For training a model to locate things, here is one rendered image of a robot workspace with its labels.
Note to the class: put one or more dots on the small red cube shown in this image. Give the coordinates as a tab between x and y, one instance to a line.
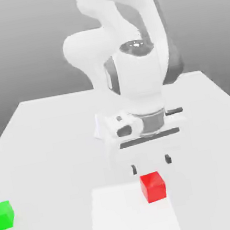
153	188

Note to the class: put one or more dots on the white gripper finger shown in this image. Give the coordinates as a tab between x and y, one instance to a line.
134	169
168	158

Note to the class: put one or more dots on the small green cube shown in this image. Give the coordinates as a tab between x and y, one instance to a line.
4	215

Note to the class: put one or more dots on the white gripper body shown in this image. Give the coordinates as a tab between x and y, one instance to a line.
152	146

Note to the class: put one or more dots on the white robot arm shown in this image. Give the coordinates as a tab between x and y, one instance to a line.
140	80

